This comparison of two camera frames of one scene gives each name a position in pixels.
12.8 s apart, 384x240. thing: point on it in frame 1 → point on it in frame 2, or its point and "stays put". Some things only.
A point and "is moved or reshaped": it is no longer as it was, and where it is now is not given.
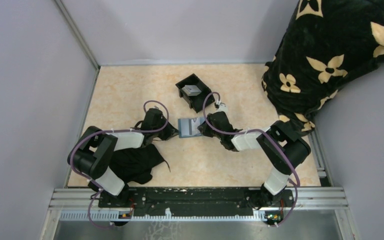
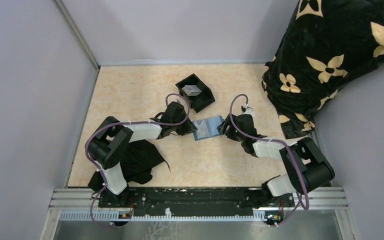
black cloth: (133, 165) stays put
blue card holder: (188, 127) is moved or reshaped
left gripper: (171, 131) → (189, 128)
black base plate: (189, 201) stays put
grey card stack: (191, 90) stays put
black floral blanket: (326, 43) stays put
